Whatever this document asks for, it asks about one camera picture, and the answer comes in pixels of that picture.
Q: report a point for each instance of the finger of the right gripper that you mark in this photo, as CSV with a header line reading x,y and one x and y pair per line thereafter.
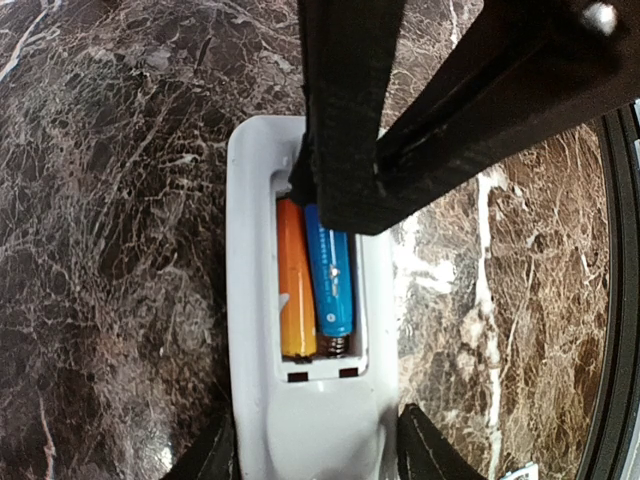
x,y
348,50

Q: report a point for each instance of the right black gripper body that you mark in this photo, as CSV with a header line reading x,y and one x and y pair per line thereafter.
x,y
523,72

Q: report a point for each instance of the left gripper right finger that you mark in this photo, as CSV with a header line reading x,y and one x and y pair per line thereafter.
x,y
424,453

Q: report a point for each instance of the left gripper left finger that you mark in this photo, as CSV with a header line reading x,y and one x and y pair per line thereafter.
x,y
212,455

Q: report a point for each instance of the white remote control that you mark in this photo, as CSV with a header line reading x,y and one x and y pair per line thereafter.
x,y
329,418

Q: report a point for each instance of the white battery compartment cover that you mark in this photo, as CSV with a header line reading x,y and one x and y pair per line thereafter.
x,y
528,472

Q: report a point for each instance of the orange battery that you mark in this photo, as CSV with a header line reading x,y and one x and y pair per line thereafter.
x,y
297,309

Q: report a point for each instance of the black front rail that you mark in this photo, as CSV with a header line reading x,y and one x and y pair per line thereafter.
x,y
612,448

